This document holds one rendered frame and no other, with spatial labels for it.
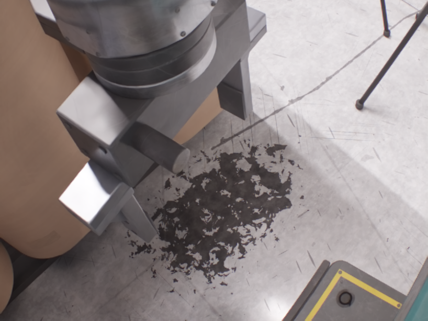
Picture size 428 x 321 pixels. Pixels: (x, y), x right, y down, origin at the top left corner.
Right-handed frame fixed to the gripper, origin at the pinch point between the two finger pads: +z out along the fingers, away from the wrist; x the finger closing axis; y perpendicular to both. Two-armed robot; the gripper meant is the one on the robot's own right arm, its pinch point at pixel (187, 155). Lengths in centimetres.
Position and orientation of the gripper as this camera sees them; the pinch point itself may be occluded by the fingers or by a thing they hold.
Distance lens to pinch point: 40.0
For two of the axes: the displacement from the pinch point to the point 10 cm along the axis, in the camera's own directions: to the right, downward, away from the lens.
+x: 5.9, -7.4, 3.3
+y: 8.0, 4.6, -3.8
